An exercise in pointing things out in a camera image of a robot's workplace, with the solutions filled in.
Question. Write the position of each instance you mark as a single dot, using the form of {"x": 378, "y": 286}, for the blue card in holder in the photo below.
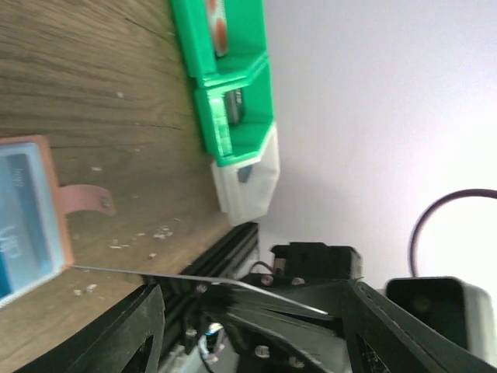
{"x": 24, "y": 256}

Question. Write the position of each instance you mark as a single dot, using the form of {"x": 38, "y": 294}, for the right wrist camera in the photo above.
{"x": 459, "y": 311}

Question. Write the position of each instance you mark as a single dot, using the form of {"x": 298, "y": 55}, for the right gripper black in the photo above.
{"x": 299, "y": 328}

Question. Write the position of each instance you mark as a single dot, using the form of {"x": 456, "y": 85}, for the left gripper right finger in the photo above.
{"x": 402, "y": 342}

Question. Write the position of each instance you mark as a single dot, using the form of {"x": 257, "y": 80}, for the green plastic organizer tray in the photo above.
{"x": 245, "y": 66}

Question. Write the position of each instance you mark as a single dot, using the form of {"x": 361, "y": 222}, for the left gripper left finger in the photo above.
{"x": 126, "y": 338}

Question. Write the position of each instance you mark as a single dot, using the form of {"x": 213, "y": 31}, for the black card in tray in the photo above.
{"x": 235, "y": 106}

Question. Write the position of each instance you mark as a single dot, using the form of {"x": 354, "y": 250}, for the red white card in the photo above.
{"x": 218, "y": 26}

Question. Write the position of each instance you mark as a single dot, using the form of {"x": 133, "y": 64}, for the grey plastic bin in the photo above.
{"x": 245, "y": 202}

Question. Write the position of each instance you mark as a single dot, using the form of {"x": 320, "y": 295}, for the black card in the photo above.
{"x": 203, "y": 282}
{"x": 235, "y": 106}

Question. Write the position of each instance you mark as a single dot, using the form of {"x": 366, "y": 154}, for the blue card in bin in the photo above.
{"x": 244, "y": 173}

